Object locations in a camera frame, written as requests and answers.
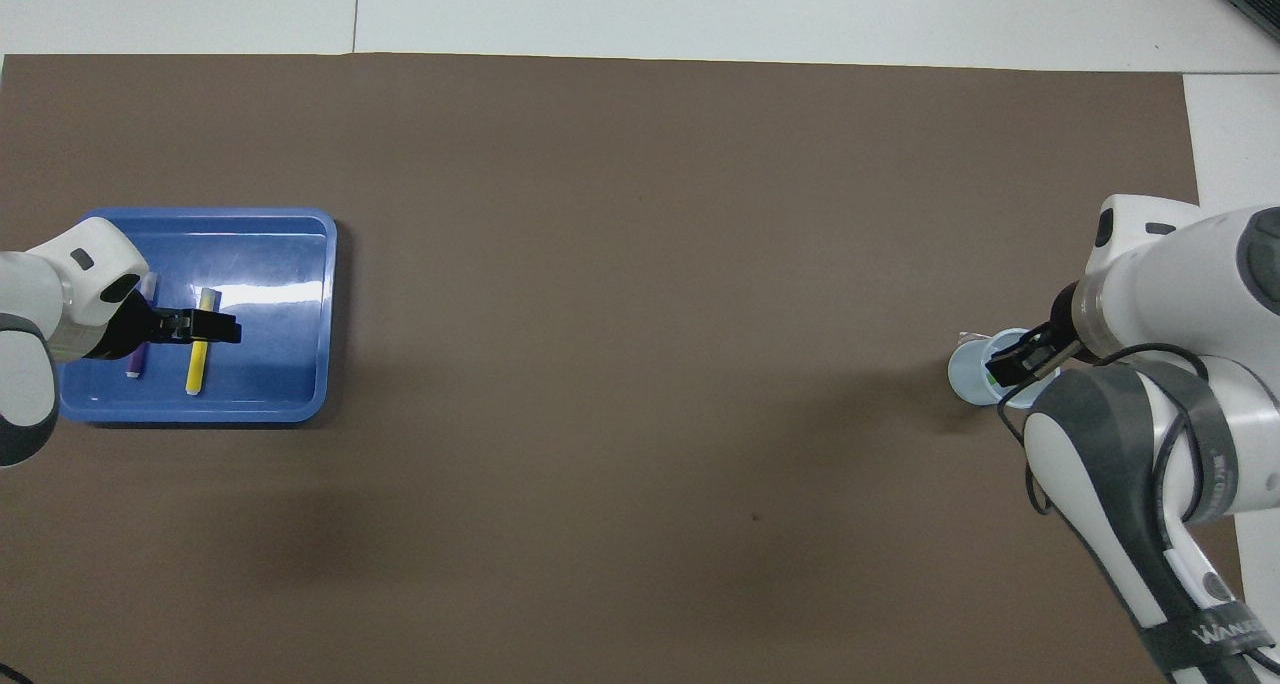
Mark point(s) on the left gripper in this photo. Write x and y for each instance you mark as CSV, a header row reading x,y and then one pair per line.
x,y
125,332

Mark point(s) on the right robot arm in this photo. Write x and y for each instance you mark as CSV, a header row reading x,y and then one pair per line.
x,y
1180,294

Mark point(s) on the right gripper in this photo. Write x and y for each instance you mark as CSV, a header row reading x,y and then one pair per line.
x,y
1064,319

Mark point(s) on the blue plastic tray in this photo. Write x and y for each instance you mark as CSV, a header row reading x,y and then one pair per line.
x,y
272,349

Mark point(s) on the purple pen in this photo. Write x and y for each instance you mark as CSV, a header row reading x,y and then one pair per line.
x,y
134,365

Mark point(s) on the yellow pen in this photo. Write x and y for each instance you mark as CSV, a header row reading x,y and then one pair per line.
x,y
197,366

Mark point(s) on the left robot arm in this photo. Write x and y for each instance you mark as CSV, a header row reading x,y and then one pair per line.
x,y
30,304

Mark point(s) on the light blue cup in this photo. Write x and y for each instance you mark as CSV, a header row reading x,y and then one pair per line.
x,y
966,380

